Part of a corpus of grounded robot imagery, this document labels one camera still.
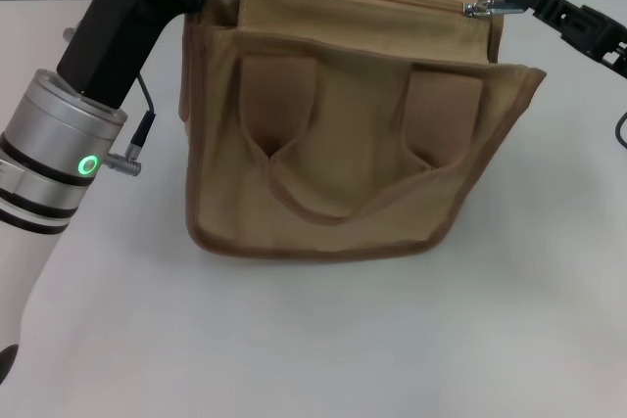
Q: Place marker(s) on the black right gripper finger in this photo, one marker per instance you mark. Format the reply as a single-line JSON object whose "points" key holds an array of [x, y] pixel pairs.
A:
{"points": [[573, 21]]}

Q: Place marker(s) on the khaki canvas food bag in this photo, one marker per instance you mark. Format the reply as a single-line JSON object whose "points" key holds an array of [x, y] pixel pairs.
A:
{"points": [[343, 144]]}

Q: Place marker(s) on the silver metal zipper pull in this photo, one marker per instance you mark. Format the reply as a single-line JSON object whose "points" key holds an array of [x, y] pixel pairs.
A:
{"points": [[490, 8]]}

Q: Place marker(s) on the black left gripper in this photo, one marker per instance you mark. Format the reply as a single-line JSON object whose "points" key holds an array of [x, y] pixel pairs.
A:
{"points": [[117, 26]]}

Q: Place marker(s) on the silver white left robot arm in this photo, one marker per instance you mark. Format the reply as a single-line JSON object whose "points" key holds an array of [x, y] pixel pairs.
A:
{"points": [[44, 173]]}

